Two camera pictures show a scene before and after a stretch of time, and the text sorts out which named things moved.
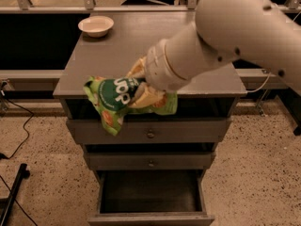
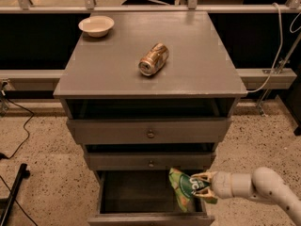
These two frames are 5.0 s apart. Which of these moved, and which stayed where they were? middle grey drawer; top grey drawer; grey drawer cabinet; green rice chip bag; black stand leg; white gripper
Moved: white gripper; green rice chip bag
Stayed: black stand leg; middle grey drawer; grey drawer cabinet; top grey drawer
